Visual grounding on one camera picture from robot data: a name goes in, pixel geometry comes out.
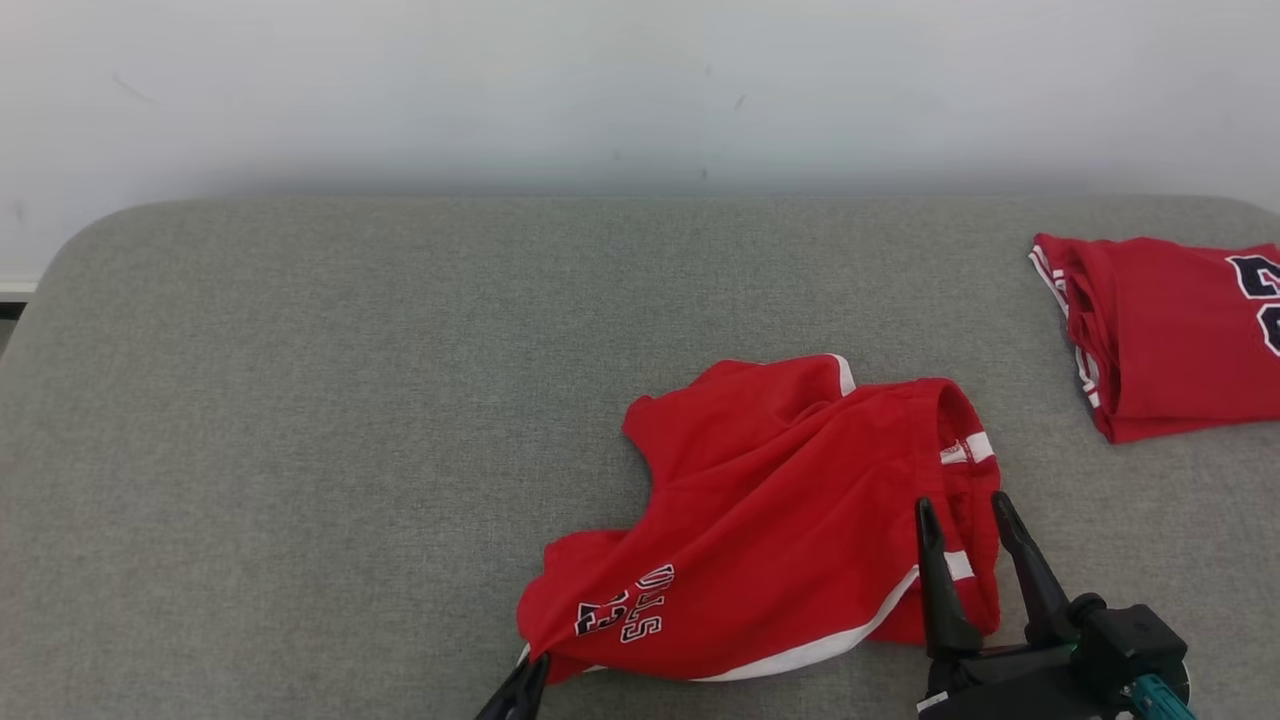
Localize red shirt with white sleeves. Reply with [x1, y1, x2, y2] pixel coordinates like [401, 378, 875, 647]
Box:
[1028, 233, 1280, 445]

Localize red Bulls basketball shorts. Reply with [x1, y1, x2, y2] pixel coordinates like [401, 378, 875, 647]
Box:
[515, 353, 1005, 687]

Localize teal right camera connector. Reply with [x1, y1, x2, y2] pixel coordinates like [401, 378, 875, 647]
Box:
[1125, 673, 1203, 720]

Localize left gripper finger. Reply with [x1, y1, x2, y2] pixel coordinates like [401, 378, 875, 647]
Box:
[512, 652, 552, 720]
[474, 668, 531, 720]

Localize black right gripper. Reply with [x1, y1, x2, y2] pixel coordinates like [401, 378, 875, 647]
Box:
[914, 489, 1107, 720]

